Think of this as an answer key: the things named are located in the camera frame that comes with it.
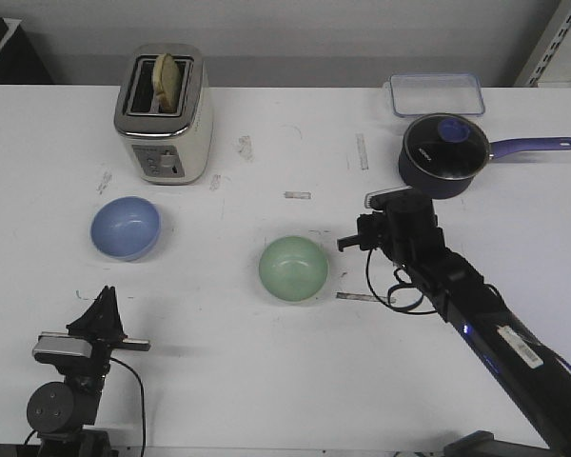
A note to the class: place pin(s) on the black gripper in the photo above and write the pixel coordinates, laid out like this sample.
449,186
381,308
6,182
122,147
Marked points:
100,321
373,232

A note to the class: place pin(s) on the green bowl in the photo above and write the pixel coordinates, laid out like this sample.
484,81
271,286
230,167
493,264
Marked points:
293,268

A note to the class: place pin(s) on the blue bowl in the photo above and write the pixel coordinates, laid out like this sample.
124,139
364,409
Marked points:
126,228

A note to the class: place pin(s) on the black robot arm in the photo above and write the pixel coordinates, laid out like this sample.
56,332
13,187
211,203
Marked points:
61,414
403,225

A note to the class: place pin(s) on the dark blue saucepan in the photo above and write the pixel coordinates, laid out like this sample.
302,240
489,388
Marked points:
438,188

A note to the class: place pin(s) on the glass pot lid blue knob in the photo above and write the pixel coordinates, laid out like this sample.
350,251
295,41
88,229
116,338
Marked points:
446,146

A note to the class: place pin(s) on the clear plastic food container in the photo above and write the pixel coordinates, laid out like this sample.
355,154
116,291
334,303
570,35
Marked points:
417,94

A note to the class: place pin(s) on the cream and steel toaster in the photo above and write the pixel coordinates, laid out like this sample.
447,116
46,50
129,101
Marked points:
166,148

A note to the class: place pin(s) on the toast slice in toaster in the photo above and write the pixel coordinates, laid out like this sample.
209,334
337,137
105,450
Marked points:
166,80

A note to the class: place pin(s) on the black box in corner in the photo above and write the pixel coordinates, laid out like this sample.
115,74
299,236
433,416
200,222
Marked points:
20,64

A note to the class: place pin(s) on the white metal shelf upright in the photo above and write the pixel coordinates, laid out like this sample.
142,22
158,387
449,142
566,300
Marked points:
549,63

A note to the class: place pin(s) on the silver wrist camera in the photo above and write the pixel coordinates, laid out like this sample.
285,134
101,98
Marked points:
55,350
377,199

